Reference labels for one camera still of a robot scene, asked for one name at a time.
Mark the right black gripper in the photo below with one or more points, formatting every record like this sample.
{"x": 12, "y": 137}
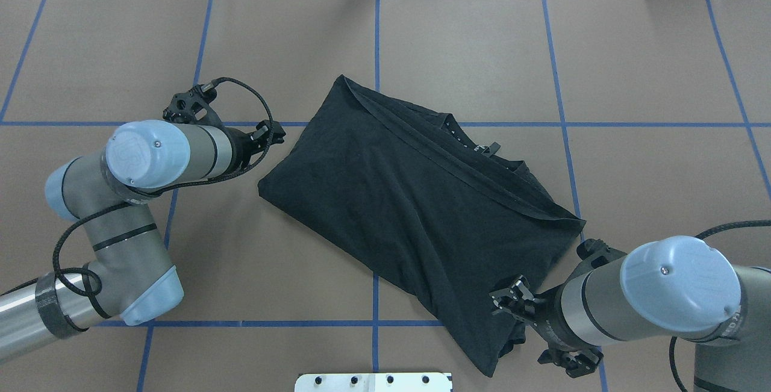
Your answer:
{"x": 547, "y": 314}

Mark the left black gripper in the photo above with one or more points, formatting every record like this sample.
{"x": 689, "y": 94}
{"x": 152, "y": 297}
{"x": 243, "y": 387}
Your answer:
{"x": 241, "y": 144}

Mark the black graphic t-shirt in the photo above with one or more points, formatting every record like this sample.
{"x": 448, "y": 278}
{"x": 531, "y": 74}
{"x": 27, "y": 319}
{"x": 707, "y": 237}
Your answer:
{"x": 404, "y": 190}

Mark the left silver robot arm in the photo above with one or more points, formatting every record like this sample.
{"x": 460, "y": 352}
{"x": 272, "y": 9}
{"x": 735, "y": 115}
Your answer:
{"x": 112, "y": 260}

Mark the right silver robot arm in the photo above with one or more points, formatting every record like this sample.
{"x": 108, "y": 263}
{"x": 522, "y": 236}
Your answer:
{"x": 678, "y": 286}

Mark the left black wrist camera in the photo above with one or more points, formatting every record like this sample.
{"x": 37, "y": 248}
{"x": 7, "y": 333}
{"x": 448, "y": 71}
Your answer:
{"x": 193, "y": 107}

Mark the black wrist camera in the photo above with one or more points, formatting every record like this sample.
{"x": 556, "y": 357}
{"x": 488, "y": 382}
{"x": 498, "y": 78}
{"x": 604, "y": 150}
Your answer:
{"x": 193, "y": 107}
{"x": 595, "y": 253}

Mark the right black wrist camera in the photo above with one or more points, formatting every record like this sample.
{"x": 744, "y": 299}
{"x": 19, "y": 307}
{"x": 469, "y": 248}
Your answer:
{"x": 595, "y": 253}

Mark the white pedestal column base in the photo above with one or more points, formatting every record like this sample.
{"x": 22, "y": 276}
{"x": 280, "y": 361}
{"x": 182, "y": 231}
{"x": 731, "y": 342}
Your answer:
{"x": 389, "y": 381}

